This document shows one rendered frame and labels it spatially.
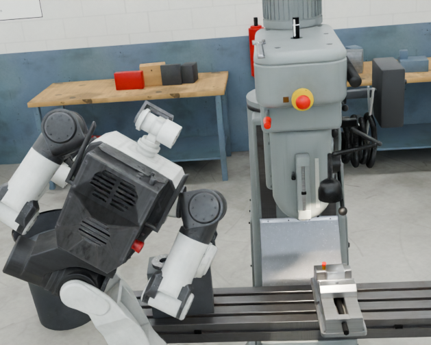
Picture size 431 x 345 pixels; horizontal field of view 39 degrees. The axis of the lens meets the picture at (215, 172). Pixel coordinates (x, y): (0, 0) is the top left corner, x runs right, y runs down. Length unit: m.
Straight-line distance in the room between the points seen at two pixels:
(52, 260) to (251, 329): 0.81
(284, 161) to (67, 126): 0.69
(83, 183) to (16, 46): 5.20
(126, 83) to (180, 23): 0.86
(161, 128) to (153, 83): 4.23
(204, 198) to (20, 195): 0.49
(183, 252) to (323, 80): 0.60
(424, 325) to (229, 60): 4.38
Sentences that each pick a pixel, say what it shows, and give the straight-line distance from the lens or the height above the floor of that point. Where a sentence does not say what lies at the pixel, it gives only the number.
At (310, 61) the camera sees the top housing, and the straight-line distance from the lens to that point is 1.71.
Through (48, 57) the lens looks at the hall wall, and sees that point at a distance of 6.57.
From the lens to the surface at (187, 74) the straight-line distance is 5.78.
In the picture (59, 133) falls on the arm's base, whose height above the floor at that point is 1.77.
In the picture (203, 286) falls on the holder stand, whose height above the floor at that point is 1.06.
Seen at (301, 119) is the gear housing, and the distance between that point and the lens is 1.85.
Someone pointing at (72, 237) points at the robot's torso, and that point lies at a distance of 1.62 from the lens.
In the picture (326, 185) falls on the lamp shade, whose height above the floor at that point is 1.49.
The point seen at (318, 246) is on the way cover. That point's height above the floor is 0.99.
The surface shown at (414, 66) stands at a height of 0.94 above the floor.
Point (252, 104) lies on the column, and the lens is 2.47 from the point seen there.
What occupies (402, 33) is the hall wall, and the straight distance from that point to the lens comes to 6.30.
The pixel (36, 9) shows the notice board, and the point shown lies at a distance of 6.52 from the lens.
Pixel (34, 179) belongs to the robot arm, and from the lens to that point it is 1.68.
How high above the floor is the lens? 2.22
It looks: 22 degrees down
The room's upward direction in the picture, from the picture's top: 5 degrees counter-clockwise
